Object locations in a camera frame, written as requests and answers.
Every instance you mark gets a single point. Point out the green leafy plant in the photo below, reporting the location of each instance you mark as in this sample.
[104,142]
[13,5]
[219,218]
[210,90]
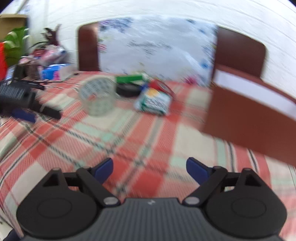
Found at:
[16,44]

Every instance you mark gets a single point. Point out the green cardboard box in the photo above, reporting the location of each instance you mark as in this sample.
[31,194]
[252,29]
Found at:
[129,78]

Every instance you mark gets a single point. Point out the brown chair backrest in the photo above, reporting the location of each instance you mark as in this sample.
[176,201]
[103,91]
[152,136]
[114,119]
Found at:
[87,48]
[240,51]

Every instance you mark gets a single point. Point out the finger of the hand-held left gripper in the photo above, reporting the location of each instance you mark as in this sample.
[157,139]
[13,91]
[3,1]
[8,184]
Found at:
[47,111]
[23,115]

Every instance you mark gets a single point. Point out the red plaid tablecloth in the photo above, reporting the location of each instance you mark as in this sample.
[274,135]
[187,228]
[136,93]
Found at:
[138,139]

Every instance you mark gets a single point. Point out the red and white packet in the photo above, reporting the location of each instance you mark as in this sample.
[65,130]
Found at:
[161,86]

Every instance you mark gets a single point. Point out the black tape roll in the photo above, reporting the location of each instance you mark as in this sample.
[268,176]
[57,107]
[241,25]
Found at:
[127,90]

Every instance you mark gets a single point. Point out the floral plastic bag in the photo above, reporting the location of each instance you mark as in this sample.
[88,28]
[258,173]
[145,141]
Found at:
[155,46]

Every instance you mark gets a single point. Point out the brown open box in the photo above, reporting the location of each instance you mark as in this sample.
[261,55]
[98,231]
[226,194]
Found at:
[249,115]

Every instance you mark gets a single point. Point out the dark red leafy plant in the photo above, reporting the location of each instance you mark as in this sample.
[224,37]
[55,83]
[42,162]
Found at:
[50,34]

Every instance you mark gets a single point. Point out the green and white snack packet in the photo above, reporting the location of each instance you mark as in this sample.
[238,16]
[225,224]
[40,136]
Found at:
[153,102]

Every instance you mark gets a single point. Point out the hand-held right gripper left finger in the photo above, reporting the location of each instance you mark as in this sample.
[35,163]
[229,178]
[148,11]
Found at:
[104,168]

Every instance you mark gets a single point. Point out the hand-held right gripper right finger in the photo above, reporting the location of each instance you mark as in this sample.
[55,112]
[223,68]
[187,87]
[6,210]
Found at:
[196,169]

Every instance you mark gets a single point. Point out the blue tissue pack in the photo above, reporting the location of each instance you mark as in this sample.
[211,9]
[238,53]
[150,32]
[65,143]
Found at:
[54,71]

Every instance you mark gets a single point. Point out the pink and white packet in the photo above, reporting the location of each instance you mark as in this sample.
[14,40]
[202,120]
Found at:
[52,54]

